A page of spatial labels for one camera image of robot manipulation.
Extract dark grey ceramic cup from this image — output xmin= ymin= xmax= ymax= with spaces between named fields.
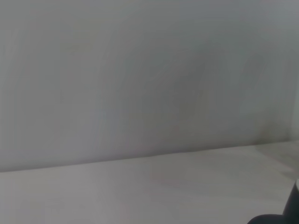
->
xmin=247 ymin=179 xmax=299 ymax=224

